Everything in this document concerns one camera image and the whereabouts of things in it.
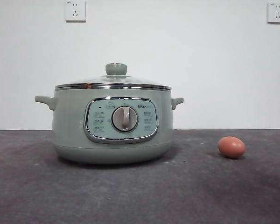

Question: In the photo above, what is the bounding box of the green electric cooking pot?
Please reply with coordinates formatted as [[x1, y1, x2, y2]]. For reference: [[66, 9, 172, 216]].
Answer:
[[34, 88, 184, 165]]

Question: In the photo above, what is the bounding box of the glass lid with green knob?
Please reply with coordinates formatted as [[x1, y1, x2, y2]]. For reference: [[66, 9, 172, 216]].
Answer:
[[55, 62, 172, 91]]

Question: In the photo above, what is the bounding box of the white wall socket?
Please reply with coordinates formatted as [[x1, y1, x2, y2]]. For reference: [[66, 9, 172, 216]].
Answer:
[[65, 0, 87, 23], [267, 1, 280, 24]]

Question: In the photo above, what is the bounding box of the brown egg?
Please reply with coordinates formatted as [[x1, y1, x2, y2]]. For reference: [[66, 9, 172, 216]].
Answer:
[[217, 136, 246, 160]]

